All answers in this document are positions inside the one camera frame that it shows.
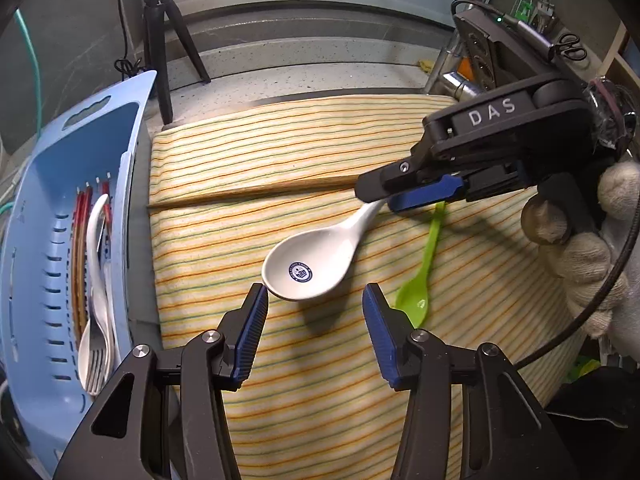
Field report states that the green plastic spoon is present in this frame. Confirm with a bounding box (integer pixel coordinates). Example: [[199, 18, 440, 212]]
[[395, 202, 446, 328]]

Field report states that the white ceramic spoon with logo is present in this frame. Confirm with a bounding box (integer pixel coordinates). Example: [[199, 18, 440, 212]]
[[262, 200, 385, 301]]

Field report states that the metal fork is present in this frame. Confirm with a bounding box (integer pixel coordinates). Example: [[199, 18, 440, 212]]
[[78, 289, 110, 396]]

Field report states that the small white plastic fork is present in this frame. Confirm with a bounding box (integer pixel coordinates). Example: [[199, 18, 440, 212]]
[[102, 257, 119, 367]]

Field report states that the wooden chopstick red tip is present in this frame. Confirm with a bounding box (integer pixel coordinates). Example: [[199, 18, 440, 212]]
[[70, 188, 82, 339]]

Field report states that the right hand in knit glove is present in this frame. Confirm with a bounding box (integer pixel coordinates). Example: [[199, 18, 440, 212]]
[[521, 160, 639, 360]]

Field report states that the chrome faucet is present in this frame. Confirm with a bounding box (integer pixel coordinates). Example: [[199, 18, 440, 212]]
[[422, 0, 489, 102]]

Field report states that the phone on right gripper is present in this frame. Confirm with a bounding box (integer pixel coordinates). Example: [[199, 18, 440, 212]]
[[454, 6, 554, 90]]

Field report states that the striped yellow cloth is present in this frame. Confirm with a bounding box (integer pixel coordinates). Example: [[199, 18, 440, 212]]
[[146, 93, 586, 480]]

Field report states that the blue plastic drain basket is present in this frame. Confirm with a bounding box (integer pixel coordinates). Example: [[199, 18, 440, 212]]
[[1, 72, 162, 474]]

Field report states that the black tripod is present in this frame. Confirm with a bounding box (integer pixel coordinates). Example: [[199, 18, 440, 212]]
[[142, 0, 212, 126]]

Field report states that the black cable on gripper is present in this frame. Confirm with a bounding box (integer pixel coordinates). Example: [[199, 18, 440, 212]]
[[449, 0, 640, 371]]

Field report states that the green cable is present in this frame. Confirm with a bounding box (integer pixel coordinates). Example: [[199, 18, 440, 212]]
[[0, 8, 44, 216]]

